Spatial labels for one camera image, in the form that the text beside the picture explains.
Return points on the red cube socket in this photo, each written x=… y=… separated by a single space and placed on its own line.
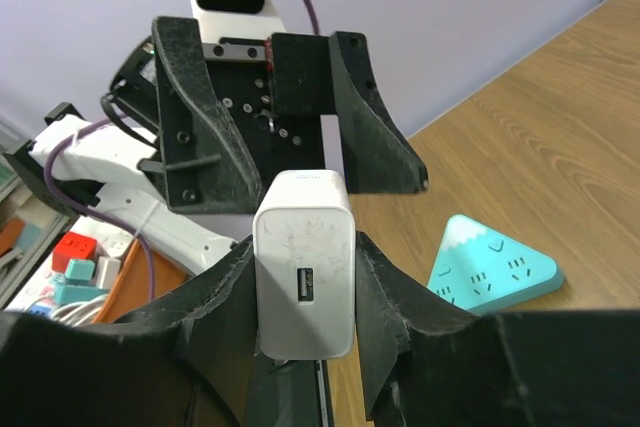
x=72 y=246

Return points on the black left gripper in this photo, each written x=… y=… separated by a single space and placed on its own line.
x=276 y=91

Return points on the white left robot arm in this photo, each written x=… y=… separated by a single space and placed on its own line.
x=115 y=170

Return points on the teal triangular power strip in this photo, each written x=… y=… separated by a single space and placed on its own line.
x=482 y=271

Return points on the white cube socket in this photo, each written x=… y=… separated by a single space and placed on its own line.
x=107 y=272

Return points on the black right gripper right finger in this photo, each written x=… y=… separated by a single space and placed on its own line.
x=426 y=362

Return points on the teal cube socket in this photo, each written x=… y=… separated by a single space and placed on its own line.
x=80 y=271

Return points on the white USB charger plug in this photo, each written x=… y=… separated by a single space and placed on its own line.
x=304 y=240

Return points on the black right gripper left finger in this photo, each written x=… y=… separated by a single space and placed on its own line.
x=184 y=359

